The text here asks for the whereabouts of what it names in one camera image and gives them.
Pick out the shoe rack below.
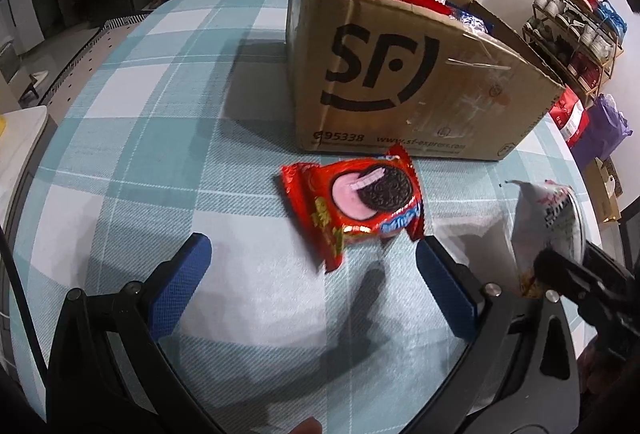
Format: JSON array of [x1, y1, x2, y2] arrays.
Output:
[[522, 0, 628, 99]]

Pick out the black white patterned rug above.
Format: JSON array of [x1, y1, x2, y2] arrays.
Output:
[[20, 11, 151, 109]]

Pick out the white orange noodle snack packet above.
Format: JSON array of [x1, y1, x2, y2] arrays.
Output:
[[505, 180, 586, 299]]

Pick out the red cookie packet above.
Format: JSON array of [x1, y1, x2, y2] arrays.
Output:
[[278, 145, 426, 275]]

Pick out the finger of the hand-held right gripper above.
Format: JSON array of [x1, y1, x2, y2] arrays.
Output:
[[531, 248, 588, 297], [582, 240, 628, 279]]

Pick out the person's left hand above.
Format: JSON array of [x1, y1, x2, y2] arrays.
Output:
[[289, 417, 324, 434]]

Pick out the purple bag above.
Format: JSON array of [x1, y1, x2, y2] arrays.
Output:
[[570, 94, 633, 169]]

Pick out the small cardboard box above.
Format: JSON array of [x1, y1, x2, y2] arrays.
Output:
[[582, 159, 623, 222]]

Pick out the rows of shoes on rack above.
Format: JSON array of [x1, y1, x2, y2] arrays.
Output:
[[530, 0, 628, 89]]

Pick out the teal checked tablecloth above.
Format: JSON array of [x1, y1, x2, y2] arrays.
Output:
[[10, 0, 601, 434]]

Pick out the blue cookie packet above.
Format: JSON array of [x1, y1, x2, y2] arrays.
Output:
[[447, 4, 496, 34]]

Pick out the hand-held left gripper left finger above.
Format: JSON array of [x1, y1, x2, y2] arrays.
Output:
[[47, 233, 221, 434]]

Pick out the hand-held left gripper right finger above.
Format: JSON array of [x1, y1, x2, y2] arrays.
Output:
[[415, 236, 581, 434]]

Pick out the brown cardboard box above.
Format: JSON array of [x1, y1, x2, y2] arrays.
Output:
[[285, 0, 567, 162]]

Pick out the red shopping bag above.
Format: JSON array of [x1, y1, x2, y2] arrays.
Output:
[[547, 88, 591, 149]]

